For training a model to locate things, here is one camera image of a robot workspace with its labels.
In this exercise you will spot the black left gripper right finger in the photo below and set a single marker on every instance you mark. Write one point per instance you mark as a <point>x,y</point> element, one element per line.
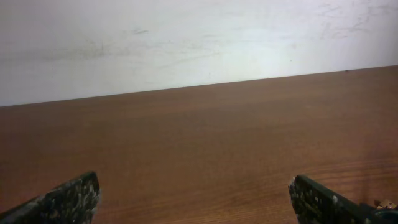
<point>314,203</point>

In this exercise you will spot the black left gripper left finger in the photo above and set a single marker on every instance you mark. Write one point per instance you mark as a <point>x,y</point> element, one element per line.
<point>74,201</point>

